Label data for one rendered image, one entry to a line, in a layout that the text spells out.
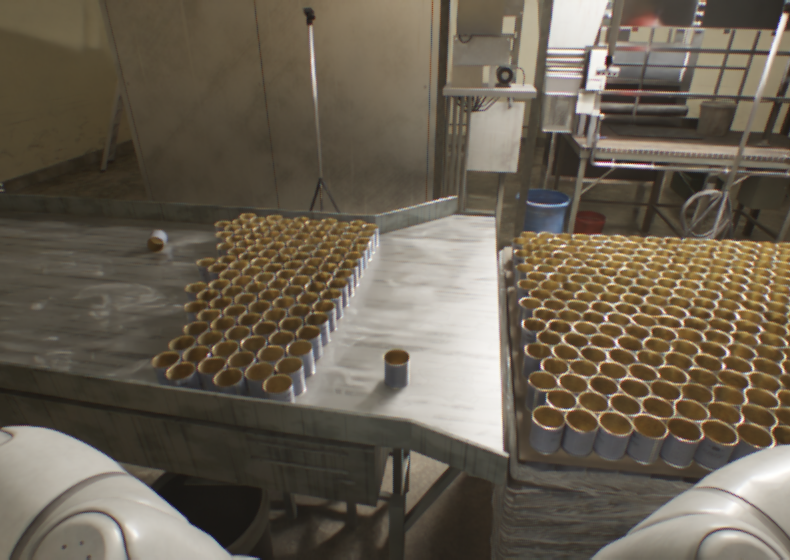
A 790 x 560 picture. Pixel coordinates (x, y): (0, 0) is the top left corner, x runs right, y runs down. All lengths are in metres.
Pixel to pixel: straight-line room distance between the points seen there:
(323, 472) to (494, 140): 3.02
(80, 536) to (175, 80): 3.86
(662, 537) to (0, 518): 0.54
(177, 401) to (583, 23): 3.51
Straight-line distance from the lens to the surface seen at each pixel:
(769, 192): 5.15
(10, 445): 0.59
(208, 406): 1.20
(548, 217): 4.10
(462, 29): 3.17
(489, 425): 1.15
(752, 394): 1.36
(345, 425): 1.08
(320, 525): 2.28
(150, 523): 0.45
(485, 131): 3.78
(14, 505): 0.53
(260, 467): 1.34
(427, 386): 1.23
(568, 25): 3.90
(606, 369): 1.29
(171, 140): 4.28
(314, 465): 1.26
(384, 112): 3.52
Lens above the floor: 1.90
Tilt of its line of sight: 29 degrees down
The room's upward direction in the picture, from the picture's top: straight up
